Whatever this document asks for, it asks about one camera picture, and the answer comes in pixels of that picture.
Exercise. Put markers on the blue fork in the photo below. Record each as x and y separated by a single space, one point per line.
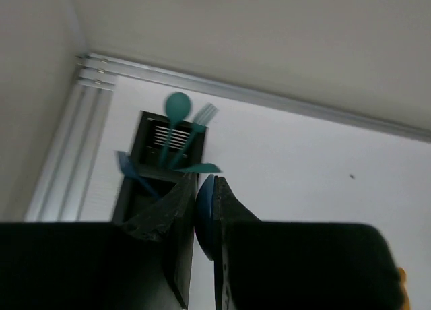
128 170

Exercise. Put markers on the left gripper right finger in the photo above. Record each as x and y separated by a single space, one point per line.
298 265

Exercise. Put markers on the blue spoon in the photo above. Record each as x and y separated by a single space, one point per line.
203 222

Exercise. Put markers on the black utensil caddy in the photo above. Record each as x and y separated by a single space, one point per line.
147 146

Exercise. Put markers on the teal knife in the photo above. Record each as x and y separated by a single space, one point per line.
200 168

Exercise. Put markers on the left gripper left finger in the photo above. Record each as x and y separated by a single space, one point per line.
143 263

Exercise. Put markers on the teal fork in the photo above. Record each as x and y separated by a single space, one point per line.
199 124

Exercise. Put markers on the teal spoon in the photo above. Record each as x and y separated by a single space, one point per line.
177 107

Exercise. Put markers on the yellow spoon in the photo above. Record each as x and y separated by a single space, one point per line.
403 277

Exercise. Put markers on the aluminium frame rail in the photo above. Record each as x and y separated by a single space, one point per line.
285 157

